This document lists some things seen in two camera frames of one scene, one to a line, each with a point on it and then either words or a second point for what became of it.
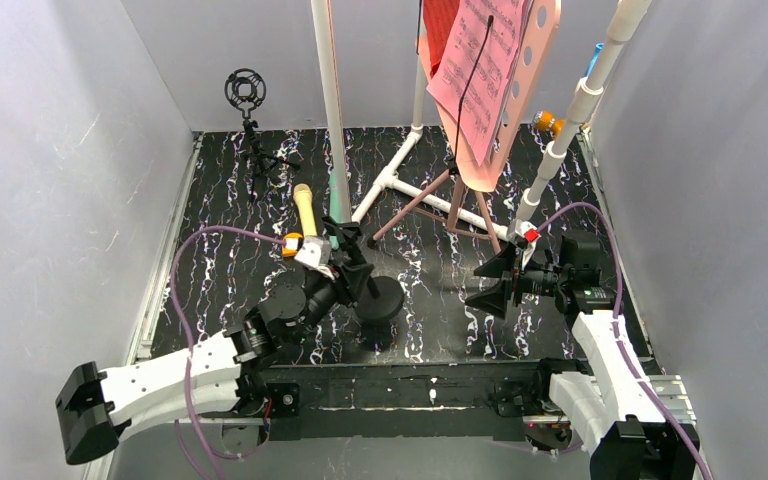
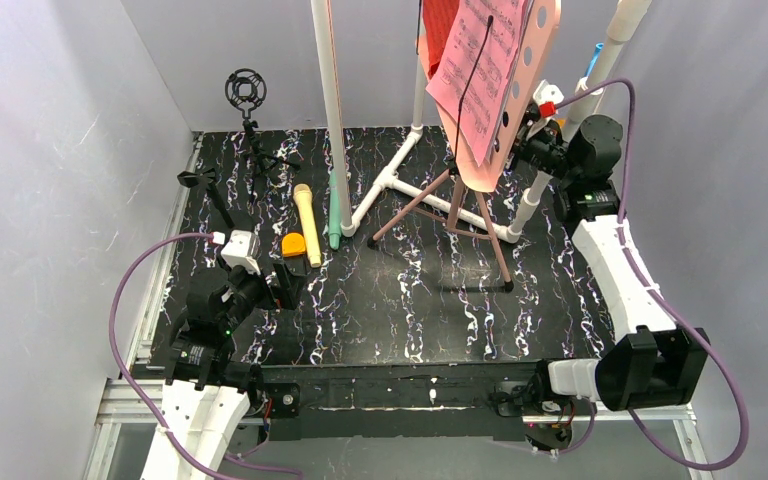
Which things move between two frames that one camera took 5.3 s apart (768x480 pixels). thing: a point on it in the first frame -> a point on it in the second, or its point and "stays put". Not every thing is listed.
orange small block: x=294 y=241 stays put
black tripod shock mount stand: x=245 y=88 stays put
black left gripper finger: x=356 y=277 -> x=289 y=285
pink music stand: x=455 y=181 -> x=542 y=24
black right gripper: x=513 y=283 -> x=526 y=145
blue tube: x=599 y=48 stays put
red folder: x=439 y=19 stays put
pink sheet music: x=476 y=80 stays put
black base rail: x=460 y=399 stays put
